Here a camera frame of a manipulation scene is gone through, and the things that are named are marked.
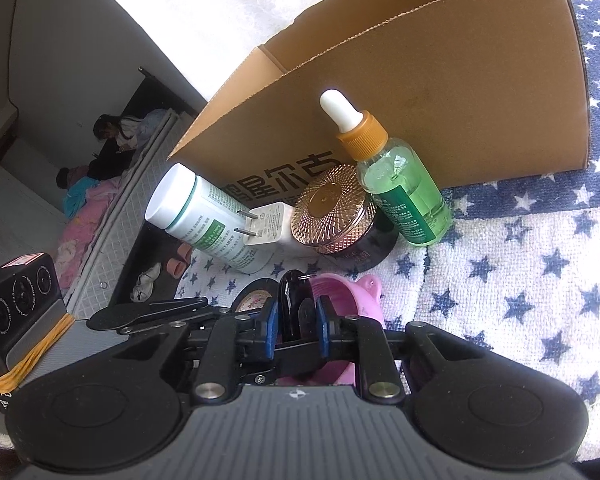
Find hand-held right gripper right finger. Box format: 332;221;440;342
314;299;461;403

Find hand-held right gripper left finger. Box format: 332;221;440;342
112;300;281;405

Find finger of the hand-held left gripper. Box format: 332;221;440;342
87;297;212;336

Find black round compact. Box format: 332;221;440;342
278;269;315;356

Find small round red-label tin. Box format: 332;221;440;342
234;280;280;317

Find pink plastic cup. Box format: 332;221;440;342
307;272;387;386

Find gold-lidded cosmetic jar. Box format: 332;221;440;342
290;164;398;271

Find green dropper bottle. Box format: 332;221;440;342
320;89;452;248

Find brown cardboard box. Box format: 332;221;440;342
166;0;592;211

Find white sneakers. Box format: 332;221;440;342
130;262;162;304

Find pink slippers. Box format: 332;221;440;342
162;242;196;279

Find pink printed blanket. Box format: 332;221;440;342
55;177;127;291

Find white charger plug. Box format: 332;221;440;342
234;202;297;262

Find white green-label pill bottle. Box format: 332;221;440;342
145;163;276;275

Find blue cloth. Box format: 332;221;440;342
63;177;99;218

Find blue white star blanket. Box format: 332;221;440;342
177;0;600;461

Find white patterned curtain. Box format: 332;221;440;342
72;0;396;106

